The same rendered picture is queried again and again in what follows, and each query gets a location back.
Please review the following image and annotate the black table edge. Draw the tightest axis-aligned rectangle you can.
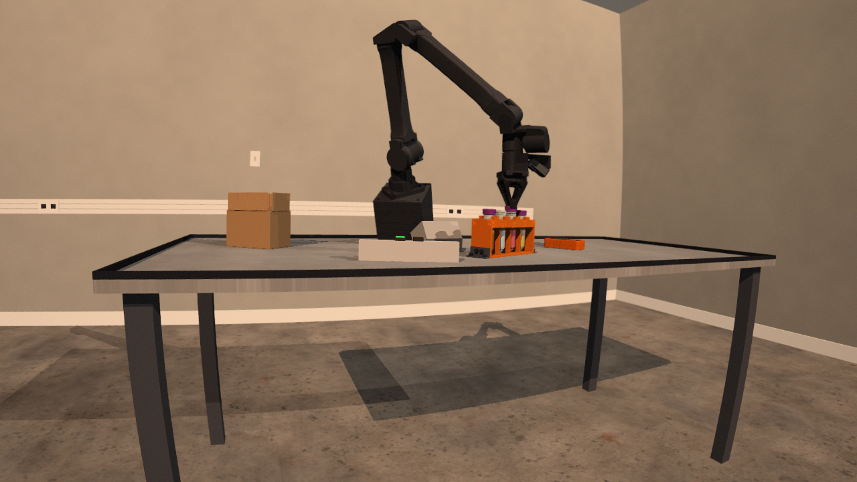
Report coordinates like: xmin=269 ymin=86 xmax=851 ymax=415
xmin=92 ymin=234 xmax=776 ymax=280

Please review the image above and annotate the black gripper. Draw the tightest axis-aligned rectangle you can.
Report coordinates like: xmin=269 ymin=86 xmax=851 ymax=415
xmin=496 ymin=151 xmax=529 ymax=208

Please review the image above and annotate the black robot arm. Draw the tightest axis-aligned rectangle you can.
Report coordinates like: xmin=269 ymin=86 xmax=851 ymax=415
xmin=373 ymin=20 xmax=551 ymax=199

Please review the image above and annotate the brown cardboard box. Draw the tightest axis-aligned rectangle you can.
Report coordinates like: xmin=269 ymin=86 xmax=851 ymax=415
xmin=226 ymin=192 xmax=291 ymax=250

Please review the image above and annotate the beige key housing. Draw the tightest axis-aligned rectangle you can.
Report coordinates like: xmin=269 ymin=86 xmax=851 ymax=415
xmin=410 ymin=221 xmax=463 ymax=252

